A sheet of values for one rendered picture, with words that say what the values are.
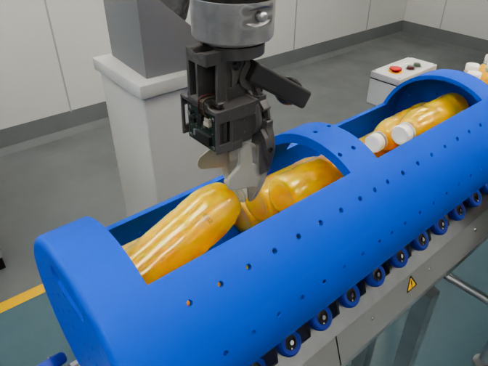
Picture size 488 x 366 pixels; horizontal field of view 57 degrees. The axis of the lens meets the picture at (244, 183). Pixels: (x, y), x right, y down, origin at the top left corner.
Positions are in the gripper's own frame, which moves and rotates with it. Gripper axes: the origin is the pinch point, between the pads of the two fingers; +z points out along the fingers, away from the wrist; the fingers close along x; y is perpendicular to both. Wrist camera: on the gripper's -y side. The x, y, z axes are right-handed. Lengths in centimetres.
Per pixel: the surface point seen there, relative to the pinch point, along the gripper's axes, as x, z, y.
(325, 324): 11.2, 26.2, -8.9
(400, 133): -0.1, 5.2, -39.7
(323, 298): 13.7, 13.7, -3.3
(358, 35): -267, 108, -398
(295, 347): 11.1, 26.2, -1.9
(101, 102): -276, 109, -92
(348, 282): 13.6, 14.4, -9.0
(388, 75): -29, 11, -80
